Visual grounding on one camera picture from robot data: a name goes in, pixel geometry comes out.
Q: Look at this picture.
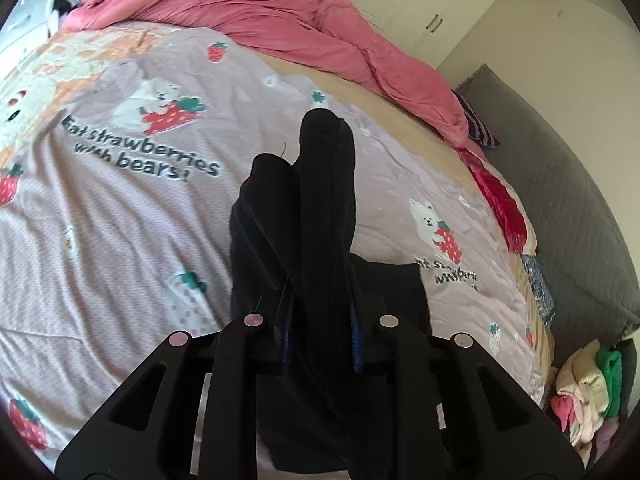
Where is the red cloth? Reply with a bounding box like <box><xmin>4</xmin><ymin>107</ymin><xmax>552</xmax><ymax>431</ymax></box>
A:
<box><xmin>457</xmin><ymin>147</ymin><xmax>532</xmax><ymax>254</ymax></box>

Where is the strawberry bear printed bed sheet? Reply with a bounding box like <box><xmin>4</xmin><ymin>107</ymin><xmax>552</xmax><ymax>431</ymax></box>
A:
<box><xmin>0</xmin><ymin>27</ymin><xmax>547</xmax><ymax>476</ymax></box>

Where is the pink garment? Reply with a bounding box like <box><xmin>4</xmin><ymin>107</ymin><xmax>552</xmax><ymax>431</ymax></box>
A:
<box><xmin>549</xmin><ymin>394</ymin><xmax>577</xmax><ymax>434</ymax></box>

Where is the black shirt with orange patches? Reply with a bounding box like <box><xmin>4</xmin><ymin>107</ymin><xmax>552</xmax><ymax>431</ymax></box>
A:
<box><xmin>227</xmin><ymin>107</ymin><xmax>447</xmax><ymax>480</ymax></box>

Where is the purple striped cloth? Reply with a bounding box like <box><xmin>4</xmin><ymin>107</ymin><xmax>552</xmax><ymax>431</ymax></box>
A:
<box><xmin>452</xmin><ymin>90</ymin><xmax>501</xmax><ymax>149</ymax></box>

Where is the pink duvet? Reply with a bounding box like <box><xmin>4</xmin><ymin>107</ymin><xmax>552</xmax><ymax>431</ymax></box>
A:
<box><xmin>62</xmin><ymin>0</ymin><xmax>487</xmax><ymax>162</ymax></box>

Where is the pile of folded clothes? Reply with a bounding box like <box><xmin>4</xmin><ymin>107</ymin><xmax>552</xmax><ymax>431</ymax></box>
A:
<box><xmin>554</xmin><ymin>339</ymin><xmax>610</xmax><ymax>443</ymax></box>

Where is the grey quilted headboard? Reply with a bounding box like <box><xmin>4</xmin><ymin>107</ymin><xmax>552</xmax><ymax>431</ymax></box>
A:
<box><xmin>454</xmin><ymin>64</ymin><xmax>640</xmax><ymax>347</ymax></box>

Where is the blue floral cloth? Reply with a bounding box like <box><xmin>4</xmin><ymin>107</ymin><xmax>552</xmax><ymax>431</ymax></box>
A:
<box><xmin>520</xmin><ymin>254</ymin><xmax>557</xmax><ymax>329</ymax></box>

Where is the green garment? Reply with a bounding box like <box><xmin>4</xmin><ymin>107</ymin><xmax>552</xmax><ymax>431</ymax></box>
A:
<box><xmin>594</xmin><ymin>349</ymin><xmax>624</xmax><ymax>419</ymax></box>

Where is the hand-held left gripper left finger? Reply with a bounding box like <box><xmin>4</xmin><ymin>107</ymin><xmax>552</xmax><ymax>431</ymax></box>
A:
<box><xmin>55</xmin><ymin>280</ymin><xmax>302</xmax><ymax>480</ymax></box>

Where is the beige mattress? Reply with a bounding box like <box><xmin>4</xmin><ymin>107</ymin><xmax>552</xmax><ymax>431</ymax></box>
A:
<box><xmin>257</xmin><ymin>54</ymin><xmax>556</xmax><ymax>366</ymax></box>

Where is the white drawer cabinet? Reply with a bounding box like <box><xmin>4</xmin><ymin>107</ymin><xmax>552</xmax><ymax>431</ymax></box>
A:
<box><xmin>0</xmin><ymin>0</ymin><xmax>67</xmax><ymax>57</ymax></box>

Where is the lavender garment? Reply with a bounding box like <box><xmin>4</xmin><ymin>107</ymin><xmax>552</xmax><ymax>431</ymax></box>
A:
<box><xmin>589</xmin><ymin>416</ymin><xmax>622</xmax><ymax>467</ymax></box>

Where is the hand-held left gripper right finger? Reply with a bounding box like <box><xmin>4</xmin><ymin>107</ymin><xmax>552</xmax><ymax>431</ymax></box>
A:
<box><xmin>349</xmin><ymin>305</ymin><xmax>586</xmax><ymax>480</ymax></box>

